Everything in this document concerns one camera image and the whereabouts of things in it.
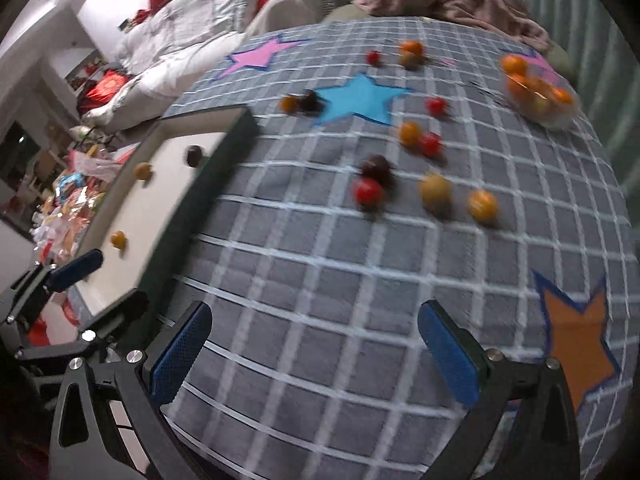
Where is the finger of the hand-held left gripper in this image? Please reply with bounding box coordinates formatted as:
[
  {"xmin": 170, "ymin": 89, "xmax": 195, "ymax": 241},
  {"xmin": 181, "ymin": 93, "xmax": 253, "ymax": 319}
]
[
  {"xmin": 0, "ymin": 249, "xmax": 105, "ymax": 322},
  {"xmin": 15, "ymin": 288, "xmax": 150, "ymax": 362}
]

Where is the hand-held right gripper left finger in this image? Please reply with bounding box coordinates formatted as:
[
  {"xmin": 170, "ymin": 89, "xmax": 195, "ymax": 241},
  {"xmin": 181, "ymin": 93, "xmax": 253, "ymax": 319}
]
[{"xmin": 48, "ymin": 301, "xmax": 214, "ymax": 480}]

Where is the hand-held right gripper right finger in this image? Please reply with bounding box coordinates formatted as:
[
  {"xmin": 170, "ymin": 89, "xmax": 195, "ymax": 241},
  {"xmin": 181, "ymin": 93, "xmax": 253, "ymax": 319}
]
[{"xmin": 417, "ymin": 299, "xmax": 581, "ymax": 480}]

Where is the white tray with dark rim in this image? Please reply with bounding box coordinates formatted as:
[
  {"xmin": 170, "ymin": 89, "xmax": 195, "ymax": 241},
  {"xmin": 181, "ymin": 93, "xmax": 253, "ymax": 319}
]
[{"xmin": 82, "ymin": 106, "xmax": 260, "ymax": 332}]

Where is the red cloth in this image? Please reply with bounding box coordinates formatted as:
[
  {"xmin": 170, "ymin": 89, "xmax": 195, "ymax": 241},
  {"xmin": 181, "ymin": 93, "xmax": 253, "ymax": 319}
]
[{"xmin": 27, "ymin": 304, "xmax": 83, "ymax": 347}]

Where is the pile of colourful snack packets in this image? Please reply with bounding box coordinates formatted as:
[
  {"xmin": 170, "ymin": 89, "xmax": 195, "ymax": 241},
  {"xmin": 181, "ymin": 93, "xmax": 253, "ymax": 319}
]
[{"xmin": 29, "ymin": 129, "xmax": 147, "ymax": 263}]

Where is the grey plaid blanket with stars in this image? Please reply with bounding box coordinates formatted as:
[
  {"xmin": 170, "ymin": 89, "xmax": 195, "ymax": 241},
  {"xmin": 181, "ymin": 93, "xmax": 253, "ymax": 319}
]
[{"xmin": 159, "ymin": 16, "xmax": 632, "ymax": 480}]

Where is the red cushion with gold print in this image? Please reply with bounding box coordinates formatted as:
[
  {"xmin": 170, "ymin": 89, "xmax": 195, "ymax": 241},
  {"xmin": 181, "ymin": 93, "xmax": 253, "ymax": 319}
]
[{"xmin": 76, "ymin": 70, "xmax": 134, "ymax": 114}]

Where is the white shelf unit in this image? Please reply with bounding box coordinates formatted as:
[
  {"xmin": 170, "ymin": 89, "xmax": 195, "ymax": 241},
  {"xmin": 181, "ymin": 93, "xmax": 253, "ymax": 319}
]
[{"xmin": 37, "ymin": 44, "xmax": 127, "ymax": 111}]

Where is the white duvet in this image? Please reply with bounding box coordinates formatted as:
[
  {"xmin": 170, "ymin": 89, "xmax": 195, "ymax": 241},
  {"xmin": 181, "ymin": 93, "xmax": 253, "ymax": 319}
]
[{"xmin": 81, "ymin": 0, "xmax": 267, "ymax": 134}]

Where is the clear plastic container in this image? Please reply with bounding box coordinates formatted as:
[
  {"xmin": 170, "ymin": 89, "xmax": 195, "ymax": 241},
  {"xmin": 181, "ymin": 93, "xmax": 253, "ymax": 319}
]
[{"xmin": 500, "ymin": 52, "xmax": 582, "ymax": 131}]

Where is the grey striped cushion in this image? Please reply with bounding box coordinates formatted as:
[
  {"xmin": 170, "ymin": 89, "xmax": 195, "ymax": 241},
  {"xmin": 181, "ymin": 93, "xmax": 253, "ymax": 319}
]
[{"xmin": 244, "ymin": 0, "xmax": 362, "ymax": 37}]

